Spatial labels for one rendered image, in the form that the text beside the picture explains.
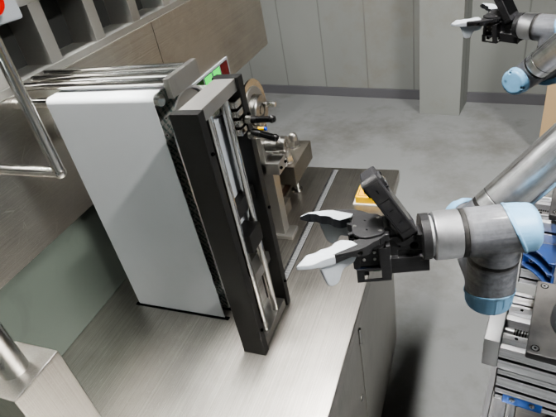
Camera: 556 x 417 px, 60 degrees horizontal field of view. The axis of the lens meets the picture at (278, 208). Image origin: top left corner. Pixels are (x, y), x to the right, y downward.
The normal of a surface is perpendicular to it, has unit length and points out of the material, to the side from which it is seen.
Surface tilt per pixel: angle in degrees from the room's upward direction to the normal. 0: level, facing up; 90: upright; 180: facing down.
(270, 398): 0
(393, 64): 90
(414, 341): 0
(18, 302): 90
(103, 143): 90
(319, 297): 0
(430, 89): 90
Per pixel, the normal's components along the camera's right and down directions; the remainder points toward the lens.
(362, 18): -0.48, 0.56
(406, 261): -0.08, 0.46
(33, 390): 0.93, 0.07
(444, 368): -0.17, -0.81
